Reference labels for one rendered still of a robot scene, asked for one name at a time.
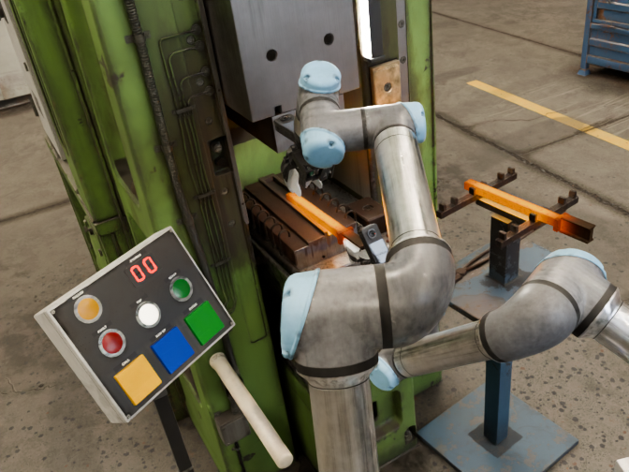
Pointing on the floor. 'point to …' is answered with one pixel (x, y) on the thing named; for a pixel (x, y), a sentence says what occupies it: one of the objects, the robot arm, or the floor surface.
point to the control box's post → (172, 431)
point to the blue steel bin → (606, 36)
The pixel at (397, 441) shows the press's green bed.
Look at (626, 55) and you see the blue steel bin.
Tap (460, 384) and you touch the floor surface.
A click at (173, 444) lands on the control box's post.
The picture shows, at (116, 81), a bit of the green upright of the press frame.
